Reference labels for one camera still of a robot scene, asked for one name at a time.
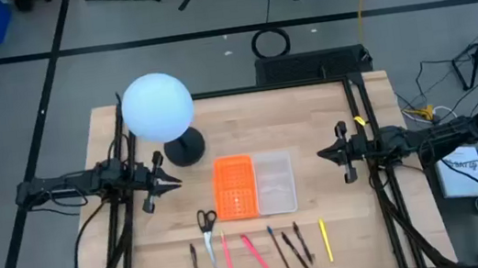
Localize brown coloured pencil blue cap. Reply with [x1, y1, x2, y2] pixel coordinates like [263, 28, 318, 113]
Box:
[265, 223, 295, 268]

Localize yellow power plug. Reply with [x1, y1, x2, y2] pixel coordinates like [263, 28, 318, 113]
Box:
[401, 103, 437, 125]

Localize pink pencil yellow eraser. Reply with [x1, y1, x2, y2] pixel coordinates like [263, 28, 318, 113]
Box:
[218, 229, 236, 268]

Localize pink highlighter marker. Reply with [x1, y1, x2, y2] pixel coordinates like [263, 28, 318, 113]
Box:
[239, 230, 272, 268]

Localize white globe lamp black stand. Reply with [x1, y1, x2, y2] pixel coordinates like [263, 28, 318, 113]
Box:
[116, 66, 209, 175]

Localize black aluminium table frame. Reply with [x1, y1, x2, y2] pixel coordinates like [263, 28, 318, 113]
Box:
[42, 50, 461, 268]

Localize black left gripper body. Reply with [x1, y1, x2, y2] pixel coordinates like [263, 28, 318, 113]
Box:
[129, 151, 172, 216]

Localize yellow pen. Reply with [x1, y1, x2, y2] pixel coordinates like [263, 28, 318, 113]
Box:
[317, 217, 335, 264]

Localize clear plastic supply box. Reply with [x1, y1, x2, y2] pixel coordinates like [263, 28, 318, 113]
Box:
[250, 148, 300, 218]

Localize black coiled cable ring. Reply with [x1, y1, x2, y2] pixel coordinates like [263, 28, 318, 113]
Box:
[249, 25, 294, 61]

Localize white booklet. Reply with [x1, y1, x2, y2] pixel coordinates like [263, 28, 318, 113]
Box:
[434, 143, 478, 203]

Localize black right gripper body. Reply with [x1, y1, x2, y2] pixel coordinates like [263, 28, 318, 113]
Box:
[333, 117, 373, 185]

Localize short black pen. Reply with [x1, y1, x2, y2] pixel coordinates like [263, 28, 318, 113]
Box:
[189, 242, 200, 268]

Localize orange perforated box lid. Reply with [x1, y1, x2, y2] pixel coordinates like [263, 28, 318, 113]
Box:
[209, 152, 261, 224]

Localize black perforated metal box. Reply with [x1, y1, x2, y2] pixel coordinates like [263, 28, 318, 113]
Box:
[252, 42, 375, 88]

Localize black-handled scissors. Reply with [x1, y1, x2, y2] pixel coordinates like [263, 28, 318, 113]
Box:
[195, 207, 225, 268]

